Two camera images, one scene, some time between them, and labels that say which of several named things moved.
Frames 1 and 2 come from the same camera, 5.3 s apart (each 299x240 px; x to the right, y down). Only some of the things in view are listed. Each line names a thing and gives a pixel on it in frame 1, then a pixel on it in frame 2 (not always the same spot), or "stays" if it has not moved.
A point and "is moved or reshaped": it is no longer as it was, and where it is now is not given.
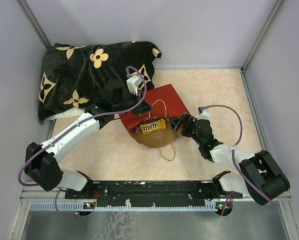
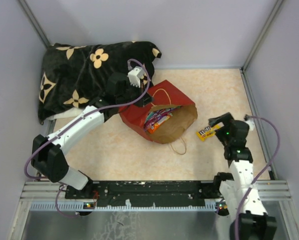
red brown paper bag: [165, 103] is moved or reshaped
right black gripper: [185, 119] -> [226, 119]
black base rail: [153, 193] stays
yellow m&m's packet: [148, 128] is moved or reshaped
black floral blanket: [76, 75] stays
